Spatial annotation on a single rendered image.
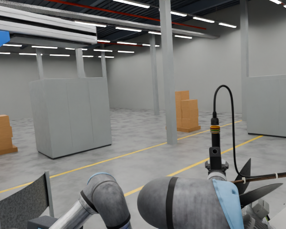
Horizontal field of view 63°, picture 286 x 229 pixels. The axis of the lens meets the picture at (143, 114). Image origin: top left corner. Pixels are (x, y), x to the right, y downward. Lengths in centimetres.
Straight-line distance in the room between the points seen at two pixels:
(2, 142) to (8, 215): 639
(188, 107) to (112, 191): 847
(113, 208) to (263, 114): 794
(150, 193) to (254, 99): 821
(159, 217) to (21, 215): 230
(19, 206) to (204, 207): 234
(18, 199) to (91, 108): 515
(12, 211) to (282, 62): 1289
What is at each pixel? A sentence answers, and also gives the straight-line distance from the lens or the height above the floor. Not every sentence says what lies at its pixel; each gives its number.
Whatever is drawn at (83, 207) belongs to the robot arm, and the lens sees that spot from 100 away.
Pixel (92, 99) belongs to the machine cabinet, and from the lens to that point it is 749.
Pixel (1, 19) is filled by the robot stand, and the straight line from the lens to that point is 56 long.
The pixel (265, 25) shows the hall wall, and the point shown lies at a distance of 1423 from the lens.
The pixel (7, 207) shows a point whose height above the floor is 86.
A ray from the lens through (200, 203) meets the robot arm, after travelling 50.
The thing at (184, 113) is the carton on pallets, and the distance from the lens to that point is 946.
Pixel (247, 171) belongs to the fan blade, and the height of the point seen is 134.
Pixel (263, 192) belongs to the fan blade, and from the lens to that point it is 122.
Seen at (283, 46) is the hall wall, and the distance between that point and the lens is 1378.
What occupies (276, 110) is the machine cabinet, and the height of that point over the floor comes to 87.
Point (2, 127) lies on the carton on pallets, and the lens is 884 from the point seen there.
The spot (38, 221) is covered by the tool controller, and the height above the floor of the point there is 125.
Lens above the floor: 186
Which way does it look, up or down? 7 degrees down
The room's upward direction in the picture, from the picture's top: 4 degrees counter-clockwise
